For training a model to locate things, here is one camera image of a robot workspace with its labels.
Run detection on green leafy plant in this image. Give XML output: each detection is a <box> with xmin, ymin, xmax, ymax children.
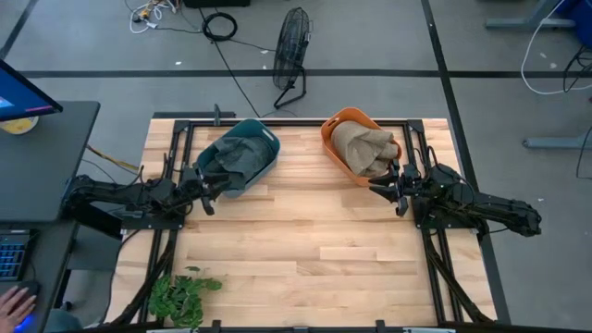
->
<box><xmin>147</xmin><ymin>265</ymin><xmax>224</xmax><ymax>330</ymax></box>

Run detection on person's hand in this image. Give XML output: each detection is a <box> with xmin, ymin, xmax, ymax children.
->
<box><xmin>0</xmin><ymin>285</ymin><xmax>37</xmax><ymax>333</ymax></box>

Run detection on yellow braided cable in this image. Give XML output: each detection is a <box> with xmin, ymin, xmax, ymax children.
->
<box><xmin>85</xmin><ymin>143</ymin><xmax>140</xmax><ymax>171</ymax></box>

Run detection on black computer mouse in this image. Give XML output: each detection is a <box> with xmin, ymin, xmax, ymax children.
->
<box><xmin>18</xmin><ymin>280</ymin><xmax>42</xmax><ymax>298</ymax></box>

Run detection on coiled black cable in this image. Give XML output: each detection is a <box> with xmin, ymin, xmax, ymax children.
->
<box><xmin>202</xmin><ymin>11</ymin><xmax>239</xmax><ymax>43</ymax></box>

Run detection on blue object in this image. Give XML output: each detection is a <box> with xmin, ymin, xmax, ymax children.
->
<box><xmin>554</xmin><ymin>0</ymin><xmax>592</xmax><ymax>37</ymax></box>

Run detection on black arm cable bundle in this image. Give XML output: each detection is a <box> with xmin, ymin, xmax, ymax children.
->
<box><xmin>423</xmin><ymin>230</ymin><xmax>494</xmax><ymax>324</ymax></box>
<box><xmin>110</xmin><ymin>228</ymin><xmax>179</xmax><ymax>326</ymax></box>

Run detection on black floor fan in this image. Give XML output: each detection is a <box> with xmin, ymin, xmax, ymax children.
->
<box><xmin>271</xmin><ymin>6</ymin><xmax>314</xmax><ymax>111</ymax></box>

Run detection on long white cable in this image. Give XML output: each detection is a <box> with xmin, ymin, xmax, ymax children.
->
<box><xmin>520</xmin><ymin>0</ymin><xmax>592</xmax><ymax>96</ymax></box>

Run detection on grey table leg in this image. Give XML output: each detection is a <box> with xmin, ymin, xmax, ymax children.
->
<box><xmin>485</xmin><ymin>0</ymin><xmax>577</xmax><ymax>31</ymax></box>
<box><xmin>523</xmin><ymin>136</ymin><xmax>592</xmax><ymax>150</ymax></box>

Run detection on computer monitor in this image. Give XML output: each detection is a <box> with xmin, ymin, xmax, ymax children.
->
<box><xmin>0</xmin><ymin>58</ymin><xmax>64</xmax><ymax>123</ymax></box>

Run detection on black keyboard desk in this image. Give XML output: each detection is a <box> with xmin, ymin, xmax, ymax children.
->
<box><xmin>0</xmin><ymin>219</ymin><xmax>80</xmax><ymax>333</ymax></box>

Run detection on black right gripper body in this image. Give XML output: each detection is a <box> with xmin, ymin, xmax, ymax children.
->
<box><xmin>395</xmin><ymin>161</ymin><xmax>421</xmax><ymax>204</ymax></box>

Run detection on black floor cables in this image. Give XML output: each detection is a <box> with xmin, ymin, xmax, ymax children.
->
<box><xmin>562</xmin><ymin>45</ymin><xmax>592</xmax><ymax>93</ymax></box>

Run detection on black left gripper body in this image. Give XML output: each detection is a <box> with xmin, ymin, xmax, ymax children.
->
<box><xmin>180</xmin><ymin>166</ymin><xmax>208</xmax><ymax>204</ymax></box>

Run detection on backlit keyboard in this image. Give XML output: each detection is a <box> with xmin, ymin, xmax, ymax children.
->
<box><xmin>0</xmin><ymin>229</ymin><xmax>31</xmax><ymax>282</ymax></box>

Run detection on long black floor cable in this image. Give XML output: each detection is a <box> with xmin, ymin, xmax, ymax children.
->
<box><xmin>197</xmin><ymin>6</ymin><xmax>261</xmax><ymax>117</ymax></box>

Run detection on black box on floor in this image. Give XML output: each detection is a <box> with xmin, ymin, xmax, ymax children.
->
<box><xmin>183</xmin><ymin>0</ymin><xmax>252</xmax><ymax>8</ymax></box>

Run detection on teal plastic bin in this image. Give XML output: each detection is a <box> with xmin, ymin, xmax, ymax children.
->
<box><xmin>195</xmin><ymin>117</ymin><xmax>282</xmax><ymax>200</ymax></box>

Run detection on white cable bundle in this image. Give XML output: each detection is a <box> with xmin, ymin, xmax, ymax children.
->
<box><xmin>128</xmin><ymin>0</ymin><xmax>179</xmax><ymax>35</ymax></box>

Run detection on orange plastic bin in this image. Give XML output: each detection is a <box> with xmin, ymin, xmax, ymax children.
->
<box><xmin>320</xmin><ymin>106</ymin><xmax>403</xmax><ymax>188</ymax></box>

